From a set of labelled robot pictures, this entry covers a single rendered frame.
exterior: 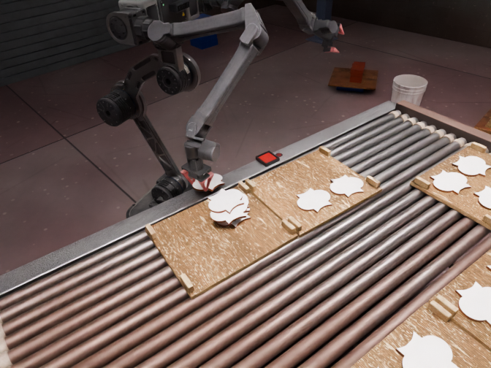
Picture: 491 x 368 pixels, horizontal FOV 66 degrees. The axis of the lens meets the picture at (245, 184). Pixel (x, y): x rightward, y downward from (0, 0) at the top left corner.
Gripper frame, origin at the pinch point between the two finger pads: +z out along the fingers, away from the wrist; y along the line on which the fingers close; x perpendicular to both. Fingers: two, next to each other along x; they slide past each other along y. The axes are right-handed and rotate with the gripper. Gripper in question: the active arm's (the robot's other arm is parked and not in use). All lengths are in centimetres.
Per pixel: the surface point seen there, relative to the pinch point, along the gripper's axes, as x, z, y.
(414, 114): 107, 5, 45
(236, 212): -5.2, -2.2, 23.5
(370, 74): 329, 86, -68
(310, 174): 33.7, 3.0, 29.8
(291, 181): 25.4, 2.9, 25.8
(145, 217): -21.9, 3.9, -7.5
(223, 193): -0.9, -3.3, 14.1
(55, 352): -70, 4, 14
